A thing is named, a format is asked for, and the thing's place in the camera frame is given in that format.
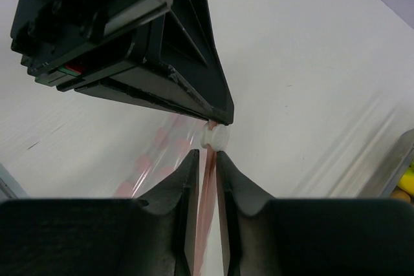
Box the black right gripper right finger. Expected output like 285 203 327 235
216 152 413 275

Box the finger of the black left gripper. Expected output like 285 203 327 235
144 0 234 124
74 75 213 120

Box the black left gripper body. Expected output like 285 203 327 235
10 0 173 87

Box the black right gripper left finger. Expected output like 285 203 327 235
1 150 199 275

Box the clear red-dotted zip bag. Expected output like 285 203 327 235
0 94 414 276

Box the clear grey plastic bin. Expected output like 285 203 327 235
357 129 413 198

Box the brown longan bunch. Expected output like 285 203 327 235
390 188 411 204

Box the yellow banana bunch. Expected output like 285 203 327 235
397 162 414 196

